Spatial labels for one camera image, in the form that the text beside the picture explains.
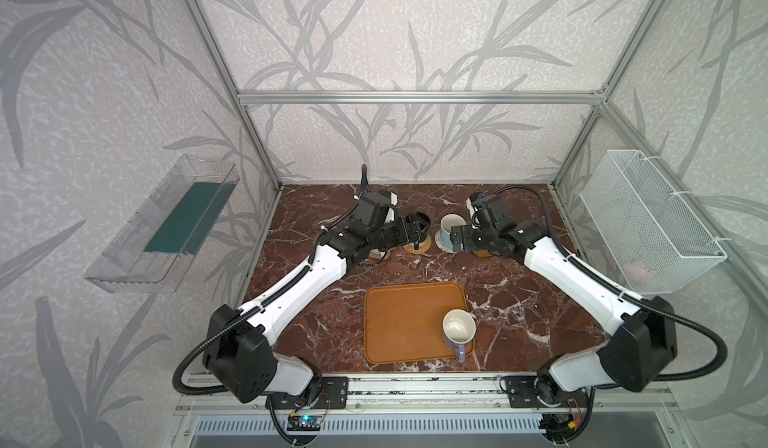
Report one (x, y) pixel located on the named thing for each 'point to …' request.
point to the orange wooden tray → (404, 321)
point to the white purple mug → (459, 327)
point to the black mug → (425, 218)
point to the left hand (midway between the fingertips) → (422, 222)
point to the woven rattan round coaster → (422, 245)
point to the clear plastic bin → (155, 251)
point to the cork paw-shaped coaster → (376, 254)
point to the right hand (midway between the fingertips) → (466, 225)
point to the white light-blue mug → (446, 222)
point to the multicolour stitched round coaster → (438, 243)
